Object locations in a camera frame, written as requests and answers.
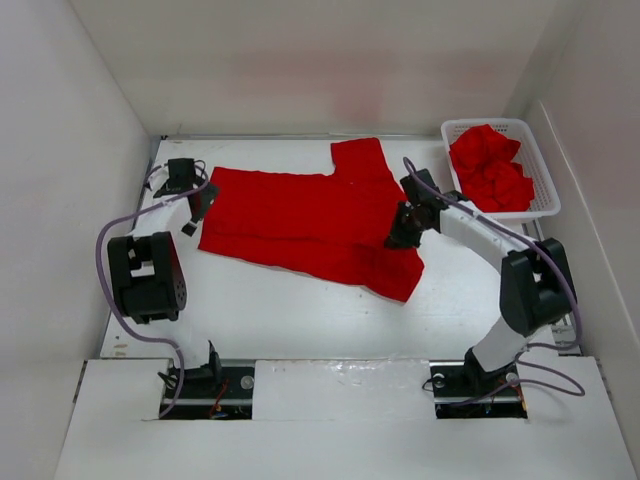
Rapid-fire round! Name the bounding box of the red t shirt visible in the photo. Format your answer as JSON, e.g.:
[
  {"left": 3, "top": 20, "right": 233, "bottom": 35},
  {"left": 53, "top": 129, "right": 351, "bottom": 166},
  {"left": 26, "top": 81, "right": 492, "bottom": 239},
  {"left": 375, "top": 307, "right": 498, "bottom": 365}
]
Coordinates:
[{"left": 198, "top": 138, "right": 424, "bottom": 303}]

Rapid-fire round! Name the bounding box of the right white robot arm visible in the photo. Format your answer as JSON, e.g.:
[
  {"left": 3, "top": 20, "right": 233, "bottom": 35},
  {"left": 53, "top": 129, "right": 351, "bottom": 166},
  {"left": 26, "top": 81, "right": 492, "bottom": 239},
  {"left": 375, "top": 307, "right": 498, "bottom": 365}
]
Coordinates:
[{"left": 385, "top": 159, "right": 579, "bottom": 396}]

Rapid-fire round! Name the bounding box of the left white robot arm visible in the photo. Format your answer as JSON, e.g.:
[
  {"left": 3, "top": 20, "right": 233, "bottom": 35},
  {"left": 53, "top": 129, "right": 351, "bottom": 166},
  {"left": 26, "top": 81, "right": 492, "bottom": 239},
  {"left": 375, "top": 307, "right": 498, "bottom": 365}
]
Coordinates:
[{"left": 96, "top": 158, "right": 218, "bottom": 387}]

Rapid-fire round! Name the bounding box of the red shirts pile in basket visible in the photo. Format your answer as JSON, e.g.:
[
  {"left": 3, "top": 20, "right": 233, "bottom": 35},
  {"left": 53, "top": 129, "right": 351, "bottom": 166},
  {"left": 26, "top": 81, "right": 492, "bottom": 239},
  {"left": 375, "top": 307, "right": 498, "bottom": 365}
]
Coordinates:
[{"left": 450, "top": 124, "right": 535, "bottom": 213}]

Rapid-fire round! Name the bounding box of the white plastic basket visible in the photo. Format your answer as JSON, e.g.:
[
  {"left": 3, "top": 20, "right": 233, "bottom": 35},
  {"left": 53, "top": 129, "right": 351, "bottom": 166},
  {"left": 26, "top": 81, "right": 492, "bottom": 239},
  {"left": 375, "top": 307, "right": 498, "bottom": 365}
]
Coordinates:
[{"left": 441, "top": 118, "right": 561, "bottom": 223}]

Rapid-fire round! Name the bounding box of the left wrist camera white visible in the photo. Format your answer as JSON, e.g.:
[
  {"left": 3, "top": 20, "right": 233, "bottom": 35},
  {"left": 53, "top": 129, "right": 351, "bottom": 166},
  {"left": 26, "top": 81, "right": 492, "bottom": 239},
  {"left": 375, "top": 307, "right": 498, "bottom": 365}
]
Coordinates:
[{"left": 144, "top": 166, "right": 169, "bottom": 191}]

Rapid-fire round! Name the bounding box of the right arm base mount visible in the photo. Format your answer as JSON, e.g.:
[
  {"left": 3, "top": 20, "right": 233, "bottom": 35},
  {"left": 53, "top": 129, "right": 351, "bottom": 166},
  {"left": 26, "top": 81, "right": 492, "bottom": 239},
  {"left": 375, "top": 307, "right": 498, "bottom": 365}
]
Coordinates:
[{"left": 422, "top": 360, "right": 528, "bottom": 420}]

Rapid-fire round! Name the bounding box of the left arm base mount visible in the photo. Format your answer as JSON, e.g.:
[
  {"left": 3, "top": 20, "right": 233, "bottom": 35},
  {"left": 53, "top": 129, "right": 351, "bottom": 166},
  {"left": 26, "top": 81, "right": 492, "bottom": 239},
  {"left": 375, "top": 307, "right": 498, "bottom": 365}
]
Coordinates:
[{"left": 161, "top": 360, "right": 256, "bottom": 421}]

